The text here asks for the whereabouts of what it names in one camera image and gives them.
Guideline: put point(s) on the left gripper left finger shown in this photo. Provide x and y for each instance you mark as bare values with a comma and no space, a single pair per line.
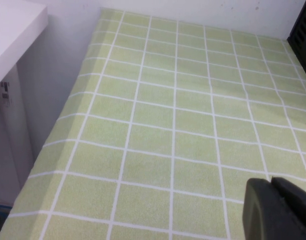
262,212

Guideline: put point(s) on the green checked tablecloth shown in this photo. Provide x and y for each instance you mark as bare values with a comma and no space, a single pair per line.
167,125

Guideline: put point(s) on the white cabinet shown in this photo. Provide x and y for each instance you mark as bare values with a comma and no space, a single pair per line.
8,37

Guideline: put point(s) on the black plastic book holder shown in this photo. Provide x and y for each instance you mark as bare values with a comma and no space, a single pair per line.
302,37

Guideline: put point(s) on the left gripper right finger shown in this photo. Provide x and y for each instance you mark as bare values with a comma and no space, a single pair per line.
297,205

